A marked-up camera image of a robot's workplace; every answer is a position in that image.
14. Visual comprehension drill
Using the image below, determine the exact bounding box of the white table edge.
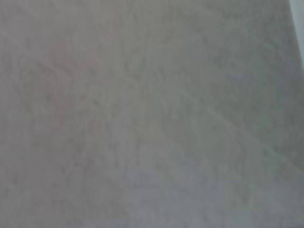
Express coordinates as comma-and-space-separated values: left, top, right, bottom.
288, 0, 304, 63

